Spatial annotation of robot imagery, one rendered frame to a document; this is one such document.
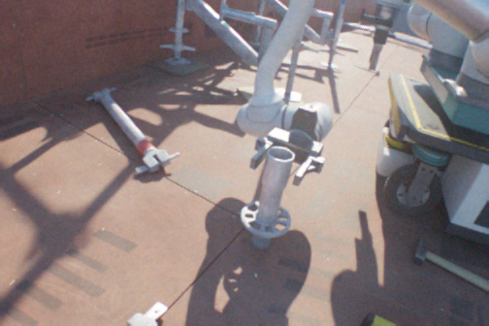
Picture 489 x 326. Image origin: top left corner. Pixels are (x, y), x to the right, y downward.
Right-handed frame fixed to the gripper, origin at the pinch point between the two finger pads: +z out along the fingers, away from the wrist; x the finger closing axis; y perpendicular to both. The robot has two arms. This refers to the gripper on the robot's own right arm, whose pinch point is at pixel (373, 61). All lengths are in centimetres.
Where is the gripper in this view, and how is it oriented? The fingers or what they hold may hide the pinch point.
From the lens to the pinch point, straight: 129.6
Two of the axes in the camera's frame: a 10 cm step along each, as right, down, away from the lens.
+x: 3.7, -4.1, 8.3
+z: -1.3, 8.6, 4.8
